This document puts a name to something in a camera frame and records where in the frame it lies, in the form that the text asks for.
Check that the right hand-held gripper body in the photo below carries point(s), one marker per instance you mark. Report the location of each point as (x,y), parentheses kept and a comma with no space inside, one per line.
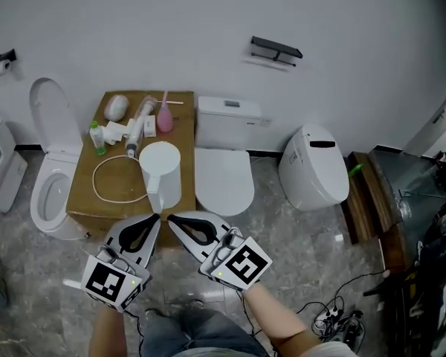
(243,264)

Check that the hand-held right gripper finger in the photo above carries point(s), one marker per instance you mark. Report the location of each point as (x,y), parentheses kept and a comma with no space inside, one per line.
(187,242)
(208,218)

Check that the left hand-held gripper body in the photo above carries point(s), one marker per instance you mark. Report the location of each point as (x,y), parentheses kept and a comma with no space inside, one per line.
(104,283)

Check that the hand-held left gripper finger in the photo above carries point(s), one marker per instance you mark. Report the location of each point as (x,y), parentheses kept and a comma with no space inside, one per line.
(115,233)
(152,244)

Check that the white kettle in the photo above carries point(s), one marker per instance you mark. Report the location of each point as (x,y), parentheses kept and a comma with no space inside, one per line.
(163,169)

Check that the person's right forearm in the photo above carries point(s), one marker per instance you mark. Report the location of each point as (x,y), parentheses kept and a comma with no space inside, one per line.
(278,318)

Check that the person's left forearm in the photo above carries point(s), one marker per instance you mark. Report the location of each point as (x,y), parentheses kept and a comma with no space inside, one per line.
(106,333)

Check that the brown cardboard box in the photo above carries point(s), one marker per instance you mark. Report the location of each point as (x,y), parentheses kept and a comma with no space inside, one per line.
(81,195)

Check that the person's blue jeans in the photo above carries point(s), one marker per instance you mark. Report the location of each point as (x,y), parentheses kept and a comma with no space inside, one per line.
(197,337)

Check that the green capped plastic bottle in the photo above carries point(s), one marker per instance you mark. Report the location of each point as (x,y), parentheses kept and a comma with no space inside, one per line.
(96,138)

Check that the white power strip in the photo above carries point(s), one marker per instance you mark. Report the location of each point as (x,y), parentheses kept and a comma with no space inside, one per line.
(329,314)

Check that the flat white box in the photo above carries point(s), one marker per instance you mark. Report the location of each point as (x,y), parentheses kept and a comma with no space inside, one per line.
(113,132)

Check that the pink bottle brush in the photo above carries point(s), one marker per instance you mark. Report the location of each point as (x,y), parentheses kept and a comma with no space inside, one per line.
(165,119)

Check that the small white carton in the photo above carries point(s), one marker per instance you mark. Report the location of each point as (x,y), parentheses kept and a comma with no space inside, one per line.
(150,126)

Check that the clear plastic tube pump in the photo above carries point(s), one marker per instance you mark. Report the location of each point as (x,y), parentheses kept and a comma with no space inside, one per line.
(138,126)

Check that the white egg-shaped smart toilet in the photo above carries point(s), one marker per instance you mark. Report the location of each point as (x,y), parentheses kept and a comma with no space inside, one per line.
(312,177)

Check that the white toilet with raised lid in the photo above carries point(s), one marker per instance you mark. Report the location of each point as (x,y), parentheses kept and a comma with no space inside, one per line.
(55,132)

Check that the thin wooden stick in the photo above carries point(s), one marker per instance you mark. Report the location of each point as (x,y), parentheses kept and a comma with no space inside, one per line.
(175,102)

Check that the person's white sleeve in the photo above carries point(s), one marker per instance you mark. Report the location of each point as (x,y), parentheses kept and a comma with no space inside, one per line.
(332,350)

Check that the wrapped round white bundle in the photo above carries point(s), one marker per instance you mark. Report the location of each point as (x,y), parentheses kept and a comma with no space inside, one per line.
(116,107)

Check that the brown wooden planks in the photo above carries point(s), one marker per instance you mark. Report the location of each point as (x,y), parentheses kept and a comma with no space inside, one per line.
(368,199)

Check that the dark metal equipment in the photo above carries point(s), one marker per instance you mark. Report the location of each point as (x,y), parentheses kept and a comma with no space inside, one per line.
(431,236)

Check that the white toilet paper roll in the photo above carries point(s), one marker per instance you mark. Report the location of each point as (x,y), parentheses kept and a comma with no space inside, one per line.
(2,68)

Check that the black toilet paper holder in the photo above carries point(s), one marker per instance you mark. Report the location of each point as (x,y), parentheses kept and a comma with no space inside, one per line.
(6,55)

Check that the white wall socket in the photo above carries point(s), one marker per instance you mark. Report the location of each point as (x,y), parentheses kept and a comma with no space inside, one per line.
(266,122)

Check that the black wall shelf rack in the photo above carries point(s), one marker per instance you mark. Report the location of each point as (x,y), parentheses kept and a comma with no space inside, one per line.
(277,47)

